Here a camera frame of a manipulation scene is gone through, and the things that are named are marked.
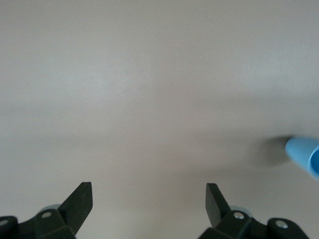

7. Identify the blue cup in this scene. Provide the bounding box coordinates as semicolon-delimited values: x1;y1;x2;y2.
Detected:
284;135;319;182

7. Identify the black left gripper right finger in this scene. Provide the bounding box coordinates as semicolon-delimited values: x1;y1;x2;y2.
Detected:
198;183;311;239

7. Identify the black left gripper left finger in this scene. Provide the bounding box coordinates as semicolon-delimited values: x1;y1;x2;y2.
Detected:
0;182;94;239

